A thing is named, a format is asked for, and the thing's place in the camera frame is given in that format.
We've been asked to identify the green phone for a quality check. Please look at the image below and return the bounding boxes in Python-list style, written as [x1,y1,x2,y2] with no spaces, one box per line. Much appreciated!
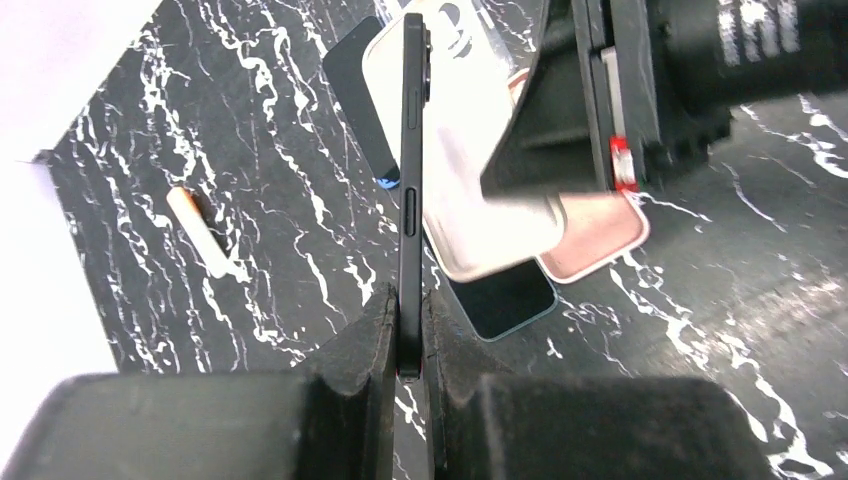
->
[449,260,557,342]

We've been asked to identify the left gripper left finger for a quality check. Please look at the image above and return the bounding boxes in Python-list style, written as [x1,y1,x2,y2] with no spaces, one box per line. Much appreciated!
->
[2,284,397,479]

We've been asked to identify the beige phone case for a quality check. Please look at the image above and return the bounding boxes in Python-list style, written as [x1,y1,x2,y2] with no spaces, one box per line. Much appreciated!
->
[362,1,566,282]

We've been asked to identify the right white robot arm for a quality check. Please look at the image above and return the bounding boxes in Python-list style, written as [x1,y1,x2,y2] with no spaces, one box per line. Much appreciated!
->
[480,1,847,198]

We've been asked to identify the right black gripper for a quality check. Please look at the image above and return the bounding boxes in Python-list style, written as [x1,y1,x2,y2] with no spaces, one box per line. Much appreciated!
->
[480,1,732,199]

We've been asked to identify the pink phone case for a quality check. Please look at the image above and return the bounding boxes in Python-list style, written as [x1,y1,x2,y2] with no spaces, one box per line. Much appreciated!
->
[506,66,652,286]

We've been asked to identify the orange white marker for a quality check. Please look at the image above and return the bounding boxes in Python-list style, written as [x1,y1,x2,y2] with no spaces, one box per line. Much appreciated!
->
[166,187,231,279]

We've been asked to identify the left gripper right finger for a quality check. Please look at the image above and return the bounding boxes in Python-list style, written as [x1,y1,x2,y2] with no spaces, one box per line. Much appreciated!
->
[422,293,771,479]

